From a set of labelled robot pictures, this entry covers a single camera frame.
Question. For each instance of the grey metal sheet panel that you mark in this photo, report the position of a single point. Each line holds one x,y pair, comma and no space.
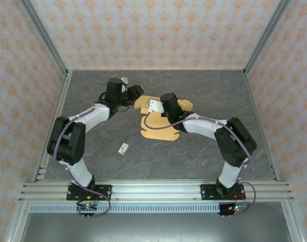
156,227

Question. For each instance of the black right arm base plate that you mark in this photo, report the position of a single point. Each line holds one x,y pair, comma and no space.
206,192

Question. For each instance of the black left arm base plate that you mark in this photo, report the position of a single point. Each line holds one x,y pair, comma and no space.
105,192

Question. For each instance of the aluminium frame post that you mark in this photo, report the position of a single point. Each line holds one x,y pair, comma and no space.
46,37
265,37

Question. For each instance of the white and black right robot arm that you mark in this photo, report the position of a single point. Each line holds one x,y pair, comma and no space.
229,174

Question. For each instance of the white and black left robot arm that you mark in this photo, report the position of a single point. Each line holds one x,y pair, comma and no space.
80,174

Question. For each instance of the small white card red mark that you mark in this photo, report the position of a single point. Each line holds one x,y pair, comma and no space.
123,148

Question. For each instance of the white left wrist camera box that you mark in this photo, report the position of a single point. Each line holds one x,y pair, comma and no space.
124,80

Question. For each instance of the wide aluminium mounting rail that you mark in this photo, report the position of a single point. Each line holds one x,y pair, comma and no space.
156,191

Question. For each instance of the aluminium table side rail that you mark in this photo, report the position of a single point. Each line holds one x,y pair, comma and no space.
263,126
55,121

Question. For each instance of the tan paper box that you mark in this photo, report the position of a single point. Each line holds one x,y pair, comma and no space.
156,133

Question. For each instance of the short aluminium frame strut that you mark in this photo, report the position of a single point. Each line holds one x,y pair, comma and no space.
16,224
292,224

